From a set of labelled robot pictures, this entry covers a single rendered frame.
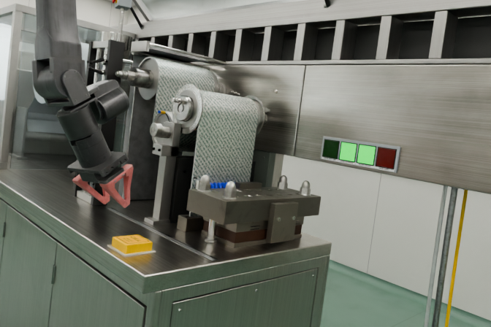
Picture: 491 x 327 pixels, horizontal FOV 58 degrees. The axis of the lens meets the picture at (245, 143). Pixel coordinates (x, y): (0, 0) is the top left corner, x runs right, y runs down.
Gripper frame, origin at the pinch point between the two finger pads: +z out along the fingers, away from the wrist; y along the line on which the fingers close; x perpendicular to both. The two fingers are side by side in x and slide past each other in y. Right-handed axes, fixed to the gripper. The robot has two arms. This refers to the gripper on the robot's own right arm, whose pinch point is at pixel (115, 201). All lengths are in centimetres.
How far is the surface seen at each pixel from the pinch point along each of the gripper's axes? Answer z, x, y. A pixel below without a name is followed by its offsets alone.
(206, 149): 14.2, -43.1, 15.0
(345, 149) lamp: 24, -63, -19
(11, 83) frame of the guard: -9, -50, 118
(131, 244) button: 17.1, -4.9, 9.9
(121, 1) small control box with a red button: -28, -78, 68
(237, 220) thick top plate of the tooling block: 25.9, -28.3, -2.0
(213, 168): 21, -43, 15
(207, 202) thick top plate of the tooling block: 21.0, -27.7, 5.8
